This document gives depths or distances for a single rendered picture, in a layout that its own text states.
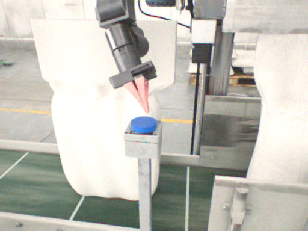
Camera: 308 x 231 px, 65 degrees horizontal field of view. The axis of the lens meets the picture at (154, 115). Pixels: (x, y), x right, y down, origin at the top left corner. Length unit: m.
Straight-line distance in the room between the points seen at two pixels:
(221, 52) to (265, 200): 0.68
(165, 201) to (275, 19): 0.74
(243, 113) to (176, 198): 0.45
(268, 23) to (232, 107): 0.41
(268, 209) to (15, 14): 6.91
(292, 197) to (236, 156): 0.58
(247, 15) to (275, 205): 0.51
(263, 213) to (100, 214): 0.58
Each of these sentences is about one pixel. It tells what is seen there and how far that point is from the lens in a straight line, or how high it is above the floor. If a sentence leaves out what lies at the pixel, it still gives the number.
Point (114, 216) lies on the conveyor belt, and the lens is 0.99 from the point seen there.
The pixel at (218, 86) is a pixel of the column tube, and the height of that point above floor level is 0.75.
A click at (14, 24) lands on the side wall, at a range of 7.23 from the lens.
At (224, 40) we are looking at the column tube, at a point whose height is 0.95.
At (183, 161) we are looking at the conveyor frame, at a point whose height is 0.39.
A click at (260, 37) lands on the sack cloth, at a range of 0.81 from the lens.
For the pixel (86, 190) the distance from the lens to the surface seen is 1.06.
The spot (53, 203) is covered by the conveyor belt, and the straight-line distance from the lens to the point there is 1.10.
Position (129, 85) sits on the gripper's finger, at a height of 0.94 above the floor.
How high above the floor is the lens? 1.10
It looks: 25 degrees down
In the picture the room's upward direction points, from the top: straight up
